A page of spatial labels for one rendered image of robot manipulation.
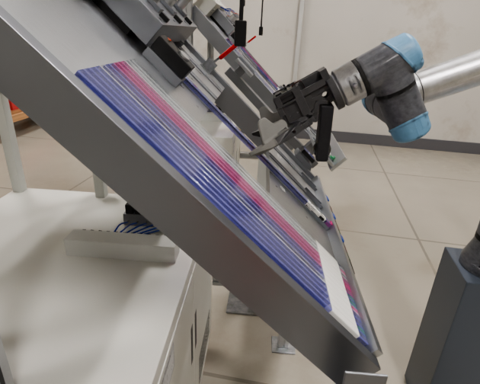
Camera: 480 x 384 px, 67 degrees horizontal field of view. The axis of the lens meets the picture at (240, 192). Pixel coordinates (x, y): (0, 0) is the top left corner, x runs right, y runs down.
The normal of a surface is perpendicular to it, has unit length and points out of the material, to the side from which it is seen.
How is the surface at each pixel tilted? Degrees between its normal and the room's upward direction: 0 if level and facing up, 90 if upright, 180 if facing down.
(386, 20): 90
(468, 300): 90
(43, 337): 0
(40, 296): 0
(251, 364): 0
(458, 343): 90
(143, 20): 90
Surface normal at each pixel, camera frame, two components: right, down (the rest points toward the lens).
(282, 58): -0.18, 0.39
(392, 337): 0.04, -0.91
